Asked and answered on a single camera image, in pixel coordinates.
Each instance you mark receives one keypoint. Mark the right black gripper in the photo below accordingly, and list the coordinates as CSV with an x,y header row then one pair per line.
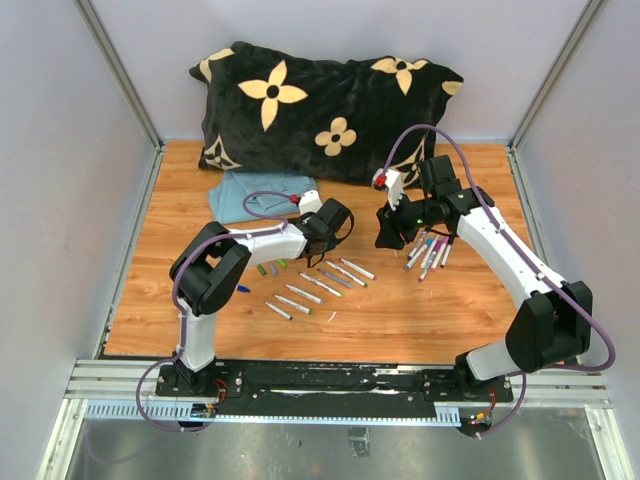
x,y
391,227

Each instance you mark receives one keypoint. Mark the grey marker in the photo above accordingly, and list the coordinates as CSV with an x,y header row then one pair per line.
x,y
336,278

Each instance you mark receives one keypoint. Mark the light blue capped marker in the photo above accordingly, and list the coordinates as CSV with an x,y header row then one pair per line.
x,y
304,294

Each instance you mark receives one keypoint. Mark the green capped white marker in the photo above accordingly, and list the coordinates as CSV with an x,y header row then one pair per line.
x,y
293,304

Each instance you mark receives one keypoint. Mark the blue capped white marker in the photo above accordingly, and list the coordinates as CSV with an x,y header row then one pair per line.
x,y
279,311

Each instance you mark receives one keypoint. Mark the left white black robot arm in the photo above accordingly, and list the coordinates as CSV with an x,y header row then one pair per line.
x,y
206,274

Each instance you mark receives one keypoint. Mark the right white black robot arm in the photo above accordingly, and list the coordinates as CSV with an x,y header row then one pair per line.
x,y
550,325

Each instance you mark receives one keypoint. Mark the dark blue tipped pen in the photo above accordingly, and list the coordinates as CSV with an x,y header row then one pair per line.
x,y
421,237

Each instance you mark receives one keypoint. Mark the purple capped pen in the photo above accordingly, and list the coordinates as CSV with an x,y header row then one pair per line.
x,y
432,258

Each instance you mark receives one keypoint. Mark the sky blue capped marker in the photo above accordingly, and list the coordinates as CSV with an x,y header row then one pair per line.
x,y
418,254

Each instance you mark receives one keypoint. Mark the light blue folded cloth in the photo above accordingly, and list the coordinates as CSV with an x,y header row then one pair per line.
x,y
269,195

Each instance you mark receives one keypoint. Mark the black floral pillow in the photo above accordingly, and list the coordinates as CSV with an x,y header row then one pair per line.
x,y
268,111

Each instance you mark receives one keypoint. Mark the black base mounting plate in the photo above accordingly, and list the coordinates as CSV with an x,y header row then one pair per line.
x,y
322,391

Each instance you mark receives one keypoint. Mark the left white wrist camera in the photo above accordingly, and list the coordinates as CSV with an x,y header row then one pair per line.
x,y
309,202

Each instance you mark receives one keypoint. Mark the aluminium frame rail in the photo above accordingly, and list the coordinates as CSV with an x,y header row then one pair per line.
x,y
97,29

